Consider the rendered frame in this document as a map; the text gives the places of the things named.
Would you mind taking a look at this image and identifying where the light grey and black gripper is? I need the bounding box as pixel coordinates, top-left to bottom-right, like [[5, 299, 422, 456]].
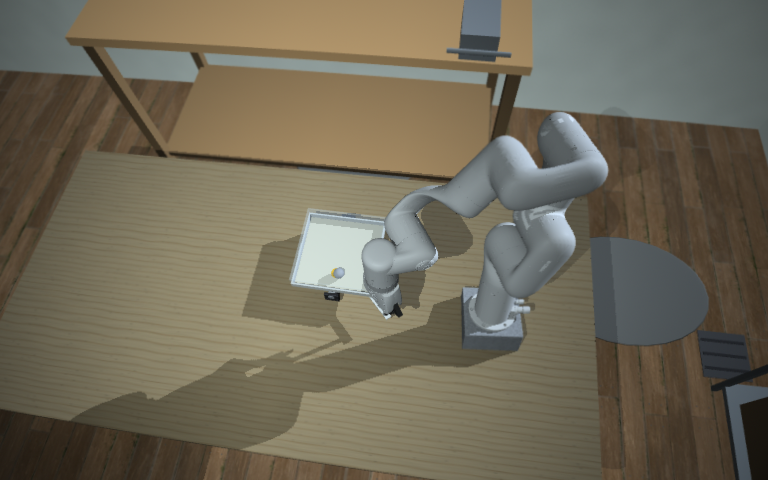
[[363, 273, 403, 318]]

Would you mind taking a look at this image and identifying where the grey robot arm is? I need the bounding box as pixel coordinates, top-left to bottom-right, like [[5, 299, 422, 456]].
[[361, 112, 608, 332]]

